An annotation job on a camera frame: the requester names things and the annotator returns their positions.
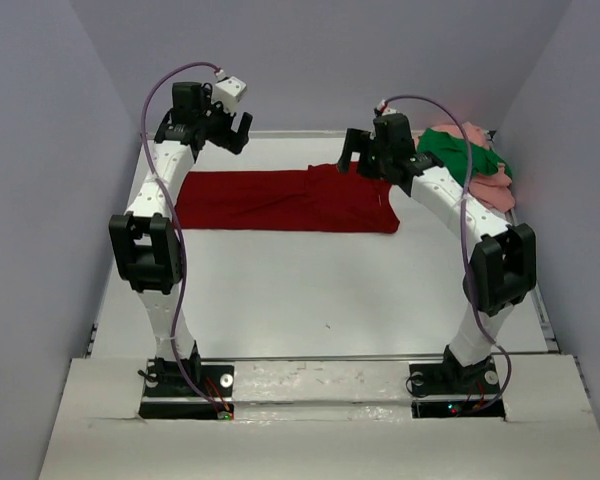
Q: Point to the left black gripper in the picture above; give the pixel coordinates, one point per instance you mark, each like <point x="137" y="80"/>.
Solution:
<point x="228" y="133"/>

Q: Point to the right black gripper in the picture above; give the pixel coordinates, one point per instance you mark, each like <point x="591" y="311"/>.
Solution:
<point x="368" y="158"/>

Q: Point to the dark red t-shirt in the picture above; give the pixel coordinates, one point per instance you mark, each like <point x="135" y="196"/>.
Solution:
<point x="316" y="199"/>

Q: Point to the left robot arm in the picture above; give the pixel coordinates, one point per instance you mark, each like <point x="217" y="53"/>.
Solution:
<point x="147" y="240"/>

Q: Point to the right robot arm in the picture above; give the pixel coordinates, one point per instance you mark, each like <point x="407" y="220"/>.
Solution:
<point x="499" y="257"/>

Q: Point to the green t-shirt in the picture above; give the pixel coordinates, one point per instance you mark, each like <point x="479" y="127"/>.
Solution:
<point x="452" y="151"/>

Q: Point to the pink t-shirt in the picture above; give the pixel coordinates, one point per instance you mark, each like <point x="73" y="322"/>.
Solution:
<point x="491" y="193"/>

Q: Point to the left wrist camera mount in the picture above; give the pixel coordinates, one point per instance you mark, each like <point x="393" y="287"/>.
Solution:
<point x="228" y="91"/>

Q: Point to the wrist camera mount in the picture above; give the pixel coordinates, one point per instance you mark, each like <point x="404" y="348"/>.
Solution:
<point x="383" y="109"/>
<point x="228" y="91"/>

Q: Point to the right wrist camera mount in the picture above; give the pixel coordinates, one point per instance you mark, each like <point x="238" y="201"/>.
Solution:
<point x="383" y="109"/>

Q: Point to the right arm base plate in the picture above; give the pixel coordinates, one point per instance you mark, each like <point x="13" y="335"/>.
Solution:
<point x="435" y="396"/>

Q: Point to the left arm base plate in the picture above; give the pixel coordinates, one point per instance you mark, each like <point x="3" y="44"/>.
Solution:
<point x="167" y="395"/>

